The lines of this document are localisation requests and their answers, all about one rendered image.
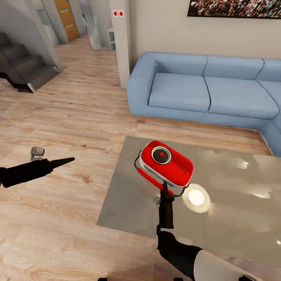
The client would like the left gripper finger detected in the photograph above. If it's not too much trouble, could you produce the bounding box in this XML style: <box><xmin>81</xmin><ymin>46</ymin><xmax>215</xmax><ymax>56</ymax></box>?
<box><xmin>50</xmin><ymin>157</ymin><xmax>75</xmax><ymax>171</ymax></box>

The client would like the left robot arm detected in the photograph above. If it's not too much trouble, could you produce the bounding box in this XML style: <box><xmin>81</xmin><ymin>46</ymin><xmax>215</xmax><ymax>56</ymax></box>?
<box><xmin>0</xmin><ymin>146</ymin><xmax>75</xmax><ymax>188</ymax></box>

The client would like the radio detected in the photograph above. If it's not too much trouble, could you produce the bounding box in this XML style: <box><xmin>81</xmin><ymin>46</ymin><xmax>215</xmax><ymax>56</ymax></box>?
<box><xmin>137</xmin><ymin>141</ymin><xmax>193</xmax><ymax>195</ymax></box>

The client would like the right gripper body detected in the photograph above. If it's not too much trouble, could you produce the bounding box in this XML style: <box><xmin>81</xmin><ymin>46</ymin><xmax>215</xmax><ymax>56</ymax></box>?
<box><xmin>159</xmin><ymin>195</ymin><xmax>176</xmax><ymax>217</ymax></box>

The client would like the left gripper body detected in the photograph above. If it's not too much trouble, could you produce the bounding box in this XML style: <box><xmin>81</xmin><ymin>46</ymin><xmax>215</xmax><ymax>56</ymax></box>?
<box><xmin>18</xmin><ymin>158</ymin><xmax>53</xmax><ymax>183</ymax></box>

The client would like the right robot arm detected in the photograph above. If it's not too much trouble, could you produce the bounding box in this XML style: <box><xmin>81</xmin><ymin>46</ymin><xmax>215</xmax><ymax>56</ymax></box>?
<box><xmin>150</xmin><ymin>181</ymin><xmax>263</xmax><ymax>281</ymax></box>

